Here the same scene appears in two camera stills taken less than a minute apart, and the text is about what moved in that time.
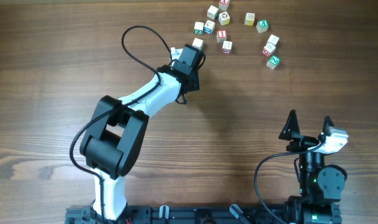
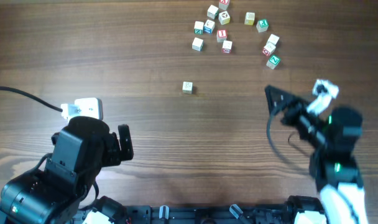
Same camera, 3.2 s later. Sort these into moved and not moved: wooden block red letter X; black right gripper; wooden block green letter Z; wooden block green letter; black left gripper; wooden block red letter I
Moved: black right gripper; black left gripper
Not moved: wooden block green letter Z; wooden block red letter X; wooden block red letter I; wooden block green letter
